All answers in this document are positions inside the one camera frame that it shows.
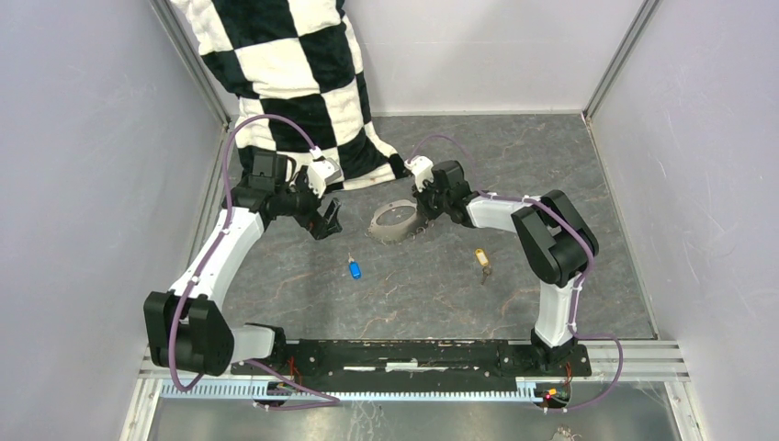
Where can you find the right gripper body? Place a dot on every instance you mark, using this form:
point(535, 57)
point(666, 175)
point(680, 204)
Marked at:
point(433, 202)

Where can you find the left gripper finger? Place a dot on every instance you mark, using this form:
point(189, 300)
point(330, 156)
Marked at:
point(314, 223)
point(329, 223)

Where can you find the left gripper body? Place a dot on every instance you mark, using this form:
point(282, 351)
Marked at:
point(305, 202)

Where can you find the metal key organizer plate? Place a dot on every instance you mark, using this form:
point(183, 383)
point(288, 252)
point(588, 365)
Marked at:
point(397, 221)

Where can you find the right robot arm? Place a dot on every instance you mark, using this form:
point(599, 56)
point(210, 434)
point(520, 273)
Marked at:
point(558, 244)

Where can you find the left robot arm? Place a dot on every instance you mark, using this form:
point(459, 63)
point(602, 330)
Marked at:
point(185, 327)

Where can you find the yellow tagged key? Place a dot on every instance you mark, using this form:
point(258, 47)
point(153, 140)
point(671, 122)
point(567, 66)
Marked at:
point(485, 264)

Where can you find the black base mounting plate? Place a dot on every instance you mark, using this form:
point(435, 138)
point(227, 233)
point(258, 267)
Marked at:
point(419, 365)

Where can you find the black white checkered blanket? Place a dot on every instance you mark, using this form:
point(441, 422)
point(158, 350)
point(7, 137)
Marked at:
point(297, 71)

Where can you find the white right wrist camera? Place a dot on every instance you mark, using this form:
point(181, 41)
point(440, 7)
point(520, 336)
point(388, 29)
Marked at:
point(421, 167)

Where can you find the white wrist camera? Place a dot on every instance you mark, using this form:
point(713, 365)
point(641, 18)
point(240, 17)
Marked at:
point(421, 167)
point(322, 172)

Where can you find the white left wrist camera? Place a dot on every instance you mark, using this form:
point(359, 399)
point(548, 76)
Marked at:
point(322, 172)

